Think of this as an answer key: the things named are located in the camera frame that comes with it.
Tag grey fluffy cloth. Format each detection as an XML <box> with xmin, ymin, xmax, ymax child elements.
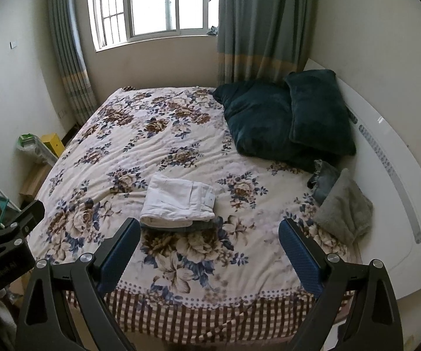
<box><xmin>313</xmin><ymin>168</ymin><xmax>374</xmax><ymax>246</ymax></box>

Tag blue denim cloth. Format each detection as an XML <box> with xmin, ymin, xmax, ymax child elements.
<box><xmin>307</xmin><ymin>160</ymin><xmax>341</xmax><ymax>205</ymax></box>

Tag large dark teal pillow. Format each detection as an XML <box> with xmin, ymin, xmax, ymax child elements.
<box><xmin>212</xmin><ymin>80</ymin><xmax>339</xmax><ymax>173</ymax></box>

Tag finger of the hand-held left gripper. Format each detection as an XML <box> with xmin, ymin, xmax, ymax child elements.
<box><xmin>0</xmin><ymin>199</ymin><xmax>46</xmax><ymax>254</ymax></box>

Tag floral blanket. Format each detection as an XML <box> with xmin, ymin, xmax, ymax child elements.
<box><xmin>25</xmin><ymin>86</ymin><xmax>362</xmax><ymax>344</ymax></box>

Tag window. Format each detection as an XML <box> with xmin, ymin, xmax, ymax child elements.
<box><xmin>86</xmin><ymin>0</ymin><xmax>223</xmax><ymax>52</ymax></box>

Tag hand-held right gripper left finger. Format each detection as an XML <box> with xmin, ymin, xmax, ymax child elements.
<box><xmin>15</xmin><ymin>217</ymin><xmax>142</xmax><ymax>351</ymax></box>

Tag dark grey folded pants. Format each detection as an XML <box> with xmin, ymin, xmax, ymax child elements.
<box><xmin>141</xmin><ymin>215</ymin><xmax>226</xmax><ymax>232</ymax></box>

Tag yellow box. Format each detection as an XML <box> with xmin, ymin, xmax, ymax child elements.
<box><xmin>41</xmin><ymin>133</ymin><xmax>66</xmax><ymax>156</ymax></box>

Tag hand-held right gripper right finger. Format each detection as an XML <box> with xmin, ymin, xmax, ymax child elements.
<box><xmin>278</xmin><ymin>217</ymin><xmax>405</xmax><ymax>351</ymax></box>

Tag green packet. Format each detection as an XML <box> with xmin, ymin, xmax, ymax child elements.
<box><xmin>18</xmin><ymin>133</ymin><xmax>44</xmax><ymax>154</ymax></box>

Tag white pants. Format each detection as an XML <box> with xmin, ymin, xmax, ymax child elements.
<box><xmin>140</xmin><ymin>173</ymin><xmax>216</xmax><ymax>228</ymax></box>

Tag grey-green curtain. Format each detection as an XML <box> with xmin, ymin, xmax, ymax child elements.
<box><xmin>216</xmin><ymin>0</ymin><xmax>319</xmax><ymax>87</ymax></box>
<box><xmin>47</xmin><ymin>0</ymin><xmax>99</xmax><ymax>127</ymax></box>

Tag cardboard box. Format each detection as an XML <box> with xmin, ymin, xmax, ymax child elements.
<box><xmin>19</xmin><ymin>163</ymin><xmax>52</xmax><ymax>206</ymax></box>

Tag person's left forearm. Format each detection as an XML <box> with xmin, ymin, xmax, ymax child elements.
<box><xmin>0</xmin><ymin>290</ymin><xmax>19</xmax><ymax>342</ymax></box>

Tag small dark teal pillow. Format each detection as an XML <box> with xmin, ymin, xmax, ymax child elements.
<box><xmin>283</xmin><ymin>69</ymin><xmax>357</xmax><ymax>156</ymax></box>

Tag white headboard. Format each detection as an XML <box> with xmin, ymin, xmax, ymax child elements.
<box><xmin>303</xmin><ymin>56</ymin><xmax>421</xmax><ymax>302</ymax></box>

